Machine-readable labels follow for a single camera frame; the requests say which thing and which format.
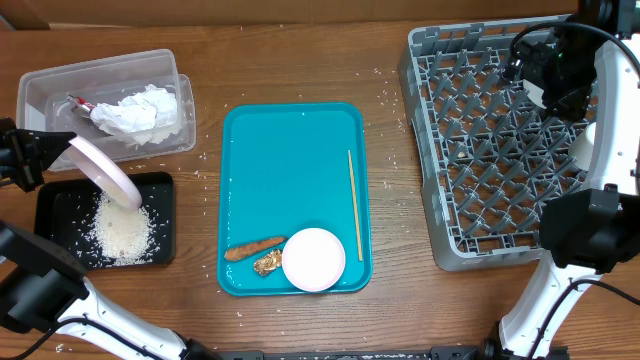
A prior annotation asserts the red foil snack wrapper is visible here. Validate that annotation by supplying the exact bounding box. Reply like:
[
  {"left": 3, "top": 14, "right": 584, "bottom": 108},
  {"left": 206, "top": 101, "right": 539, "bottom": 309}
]
[{"left": 67, "top": 94, "right": 95, "bottom": 118}]

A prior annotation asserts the large white plate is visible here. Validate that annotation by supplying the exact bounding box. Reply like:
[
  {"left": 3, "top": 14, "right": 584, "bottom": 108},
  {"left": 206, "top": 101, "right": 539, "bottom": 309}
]
[{"left": 64, "top": 136, "right": 142, "bottom": 211}]

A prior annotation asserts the white plastic cup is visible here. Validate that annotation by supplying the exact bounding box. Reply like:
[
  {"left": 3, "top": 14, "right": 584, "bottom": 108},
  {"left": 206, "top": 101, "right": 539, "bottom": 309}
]
[{"left": 568, "top": 123, "right": 597, "bottom": 171}]

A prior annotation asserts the white tissue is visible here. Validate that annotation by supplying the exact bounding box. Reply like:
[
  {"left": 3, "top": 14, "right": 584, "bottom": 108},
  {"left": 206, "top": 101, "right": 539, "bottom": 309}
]
[
  {"left": 90, "top": 97, "right": 157, "bottom": 135},
  {"left": 118, "top": 84, "right": 180, "bottom": 146}
]

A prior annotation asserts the wooden chopstick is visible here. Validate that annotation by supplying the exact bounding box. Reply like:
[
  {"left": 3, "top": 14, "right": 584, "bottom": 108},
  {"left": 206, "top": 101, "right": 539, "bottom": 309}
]
[{"left": 347, "top": 150, "right": 363, "bottom": 262}]

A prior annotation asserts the small pink bowl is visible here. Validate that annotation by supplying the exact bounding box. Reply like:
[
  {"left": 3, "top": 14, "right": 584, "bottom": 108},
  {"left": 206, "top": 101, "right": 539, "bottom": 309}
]
[{"left": 282, "top": 228, "right": 346, "bottom": 293}]

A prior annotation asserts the pale green bowl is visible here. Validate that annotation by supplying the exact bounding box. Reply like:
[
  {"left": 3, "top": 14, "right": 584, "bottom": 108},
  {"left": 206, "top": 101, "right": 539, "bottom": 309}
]
[{"left": 523, "top": 79, "right": 547, "bottom": 109}]

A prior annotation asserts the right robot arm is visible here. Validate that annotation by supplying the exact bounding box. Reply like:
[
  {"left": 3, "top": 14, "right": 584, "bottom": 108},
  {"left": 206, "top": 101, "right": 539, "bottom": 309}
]
[{"left": 476, "top": 0, "right": 639, "bottom": 359}]

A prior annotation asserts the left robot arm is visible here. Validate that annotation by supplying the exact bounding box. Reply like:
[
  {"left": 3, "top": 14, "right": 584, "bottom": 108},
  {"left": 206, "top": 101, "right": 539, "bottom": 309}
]
[{"left": 1, "top": 117, "right": 219, "bottom": 360}]

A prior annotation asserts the clear plastic waste bin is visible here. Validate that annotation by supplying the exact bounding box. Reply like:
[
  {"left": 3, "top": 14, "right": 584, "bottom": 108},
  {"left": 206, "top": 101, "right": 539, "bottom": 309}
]
[{"left": 16, "top": 49, "right": 196, "bottom": 162}]

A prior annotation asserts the grey dishwasher rack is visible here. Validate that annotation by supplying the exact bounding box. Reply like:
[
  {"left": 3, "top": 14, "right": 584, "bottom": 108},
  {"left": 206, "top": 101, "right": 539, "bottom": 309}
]
[{"left": 399, "top": 16, "right": 598, "bottom": 271}]

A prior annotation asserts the black plastic tray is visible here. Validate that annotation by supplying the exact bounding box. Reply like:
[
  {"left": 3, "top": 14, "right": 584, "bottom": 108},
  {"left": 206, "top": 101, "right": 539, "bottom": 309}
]
[{"left": 34, "top": 172, "right": 176, "bottom": 270}]

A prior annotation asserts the pile of white rice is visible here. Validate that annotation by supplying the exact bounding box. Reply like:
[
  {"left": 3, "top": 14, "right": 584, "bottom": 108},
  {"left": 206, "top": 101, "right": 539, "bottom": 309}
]
[{"left": 68, "top": 193, "right": 173, "bottom": 269}]

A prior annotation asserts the teal plastic serving tray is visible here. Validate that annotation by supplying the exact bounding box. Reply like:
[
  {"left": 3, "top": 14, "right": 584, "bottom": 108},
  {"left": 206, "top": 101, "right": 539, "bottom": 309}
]
[{"left": 217, "top": 102, "right": 373, "bottom": 297}]

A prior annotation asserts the golden crumpled food scrap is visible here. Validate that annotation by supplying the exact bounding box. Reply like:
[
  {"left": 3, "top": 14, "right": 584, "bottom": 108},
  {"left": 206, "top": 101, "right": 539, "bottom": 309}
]
[{"left": 253, "top": 249, "right": 282, "bottom": 277}]

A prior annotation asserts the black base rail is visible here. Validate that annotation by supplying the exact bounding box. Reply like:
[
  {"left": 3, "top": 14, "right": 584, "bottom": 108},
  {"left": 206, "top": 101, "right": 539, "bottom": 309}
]
[{"left": 216, "top": 345, "right": 480, "bottom": 360}]

